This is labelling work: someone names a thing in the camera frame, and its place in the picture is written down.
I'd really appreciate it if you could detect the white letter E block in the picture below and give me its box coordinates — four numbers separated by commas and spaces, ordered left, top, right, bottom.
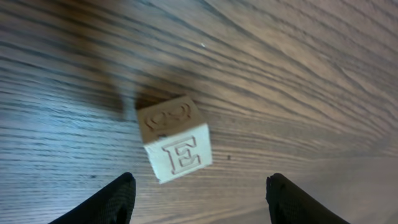
137, 96, 213, 184

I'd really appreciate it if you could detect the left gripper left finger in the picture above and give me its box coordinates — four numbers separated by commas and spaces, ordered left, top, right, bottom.
50, 172, 136, 224

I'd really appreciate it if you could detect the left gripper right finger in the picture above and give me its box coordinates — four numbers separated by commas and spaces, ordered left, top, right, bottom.
266, 173, 348, 224

